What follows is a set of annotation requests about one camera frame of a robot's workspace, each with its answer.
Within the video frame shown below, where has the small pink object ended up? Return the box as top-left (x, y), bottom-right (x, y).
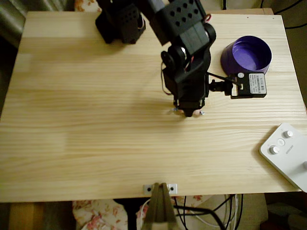
top-left (167, 107), bottom-right (205, 118)

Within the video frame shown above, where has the purple plastic bowl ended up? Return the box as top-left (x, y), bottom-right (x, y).
top-left (220, 35), bottom-right (273, 78)

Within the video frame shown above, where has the tan clamp stand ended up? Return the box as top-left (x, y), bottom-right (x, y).
top-left (141, 182), bottom-right (178, 230)

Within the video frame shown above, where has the white device with knobs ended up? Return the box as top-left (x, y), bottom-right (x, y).
top-left (259, 122), bottom-right (307, 193)

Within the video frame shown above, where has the black table leg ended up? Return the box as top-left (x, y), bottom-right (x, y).
top-left (113, 198), bottom-right (138, 230)

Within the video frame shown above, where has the floral patterned cloth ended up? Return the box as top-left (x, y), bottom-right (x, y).
top-left (73, 0), bottom-right (103, 13)
top-left (71, 194), bottom-right (204, 230)

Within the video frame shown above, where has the grey fabric drape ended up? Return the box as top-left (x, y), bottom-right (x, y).
top-left (0, 0), bottom-right (75, 48)

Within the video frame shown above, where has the black camera cable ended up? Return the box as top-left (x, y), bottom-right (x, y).
top-left (205, 71), bottom-right (242, 87)

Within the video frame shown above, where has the white bracket plate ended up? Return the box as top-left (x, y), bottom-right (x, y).
top-left (143, 183), bottom-right (178, 195)

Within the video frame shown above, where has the thick black cable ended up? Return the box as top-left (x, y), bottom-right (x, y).
top-left (173, 205), bottom-right (227, 230)

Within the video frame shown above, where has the white cable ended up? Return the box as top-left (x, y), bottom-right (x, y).
top-left (138, 194), bottom-right (239, 228)

